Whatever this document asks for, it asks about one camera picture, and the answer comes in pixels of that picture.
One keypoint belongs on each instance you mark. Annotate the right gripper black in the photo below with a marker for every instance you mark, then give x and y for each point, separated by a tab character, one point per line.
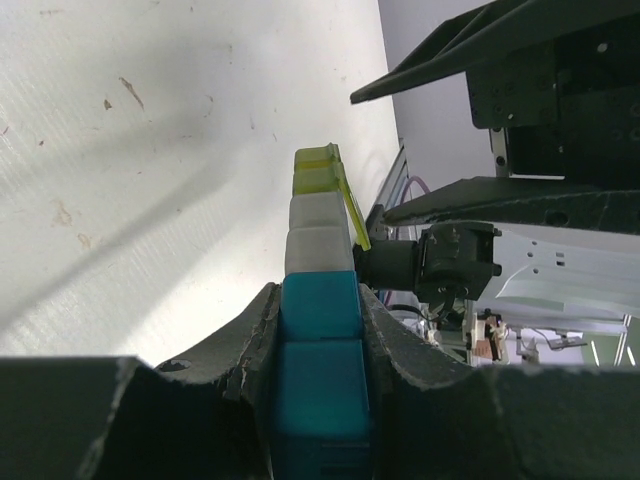
566	107

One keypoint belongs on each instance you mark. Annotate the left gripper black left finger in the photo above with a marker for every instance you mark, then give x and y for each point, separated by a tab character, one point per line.
199	415

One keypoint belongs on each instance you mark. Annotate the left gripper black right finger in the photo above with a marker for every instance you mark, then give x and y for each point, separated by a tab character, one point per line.
437	418

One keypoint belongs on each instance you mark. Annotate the weekly pill organizer strip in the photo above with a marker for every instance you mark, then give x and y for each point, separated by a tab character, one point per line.
320	420

